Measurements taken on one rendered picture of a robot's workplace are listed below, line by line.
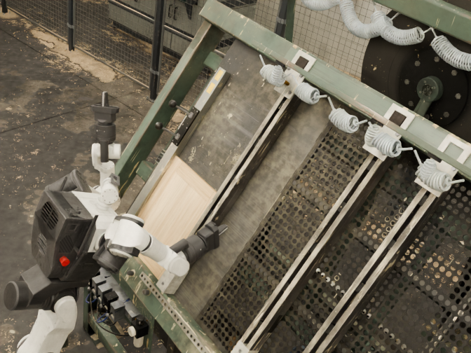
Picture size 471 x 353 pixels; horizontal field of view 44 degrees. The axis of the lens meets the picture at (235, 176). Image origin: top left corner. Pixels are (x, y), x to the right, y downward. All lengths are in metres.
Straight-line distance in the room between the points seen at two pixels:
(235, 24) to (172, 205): 0.88
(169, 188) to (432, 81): 1.26
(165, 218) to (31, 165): 2.46
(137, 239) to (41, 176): 3.06
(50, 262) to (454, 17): 1.82
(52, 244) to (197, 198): 0.71
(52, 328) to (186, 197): 0.80
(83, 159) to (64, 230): 2.94
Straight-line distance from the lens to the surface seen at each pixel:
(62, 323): 2.57
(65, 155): 5.17
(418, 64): 2.69
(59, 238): 2.23
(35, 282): 2.44
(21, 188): 4.78
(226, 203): 2.49
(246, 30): 2.66
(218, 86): 2.74
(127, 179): 3.04
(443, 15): 2.55
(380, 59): 2.82
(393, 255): 2.07
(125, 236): 1.91
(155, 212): 2.79
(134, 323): 2.72
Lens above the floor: 2.77
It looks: 33 degrees down
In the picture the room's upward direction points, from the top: 10 degrees clockwise
